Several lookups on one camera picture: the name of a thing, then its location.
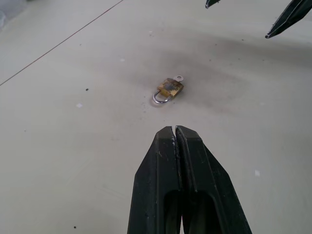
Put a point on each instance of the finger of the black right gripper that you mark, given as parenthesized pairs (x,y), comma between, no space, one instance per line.
(290,18)
(211,3)

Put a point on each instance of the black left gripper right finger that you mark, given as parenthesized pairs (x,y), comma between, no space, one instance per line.
(214,190)

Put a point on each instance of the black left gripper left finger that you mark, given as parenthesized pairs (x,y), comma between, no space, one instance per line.
(151,185)

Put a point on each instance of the brass padlock with steel shackle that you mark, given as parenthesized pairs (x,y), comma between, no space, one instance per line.
(169,90)

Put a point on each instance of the small silver key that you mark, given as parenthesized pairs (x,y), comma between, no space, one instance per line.
(178,78)

